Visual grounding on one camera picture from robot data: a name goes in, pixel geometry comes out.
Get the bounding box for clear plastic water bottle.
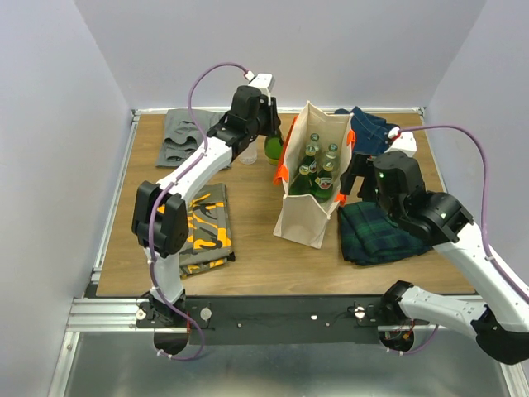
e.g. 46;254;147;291
238;141;258;165

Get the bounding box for beige canvas tote bag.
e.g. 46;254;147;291
274;103;355;248

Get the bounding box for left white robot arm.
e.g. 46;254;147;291
131;75;280;327

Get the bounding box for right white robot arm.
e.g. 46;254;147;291
340;151;528;365

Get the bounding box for dark blue folded jeans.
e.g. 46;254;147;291
334;107;399;156

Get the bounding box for green plaid folded cloth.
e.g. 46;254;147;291
337;202;431;265

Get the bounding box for grey folded shorts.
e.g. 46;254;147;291
155;108;203;169

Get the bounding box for orange camouflage folded pants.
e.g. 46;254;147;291
179;183;236;278

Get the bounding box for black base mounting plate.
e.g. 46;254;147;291
136;294;410;346

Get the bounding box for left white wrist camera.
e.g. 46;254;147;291
244;70;275;105

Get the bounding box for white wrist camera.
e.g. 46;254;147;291
244;70;275;105
385;127;417;158

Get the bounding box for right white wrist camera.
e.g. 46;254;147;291
385;127;417;158

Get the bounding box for aluminium rail frame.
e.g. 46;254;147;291
51;114;528;396

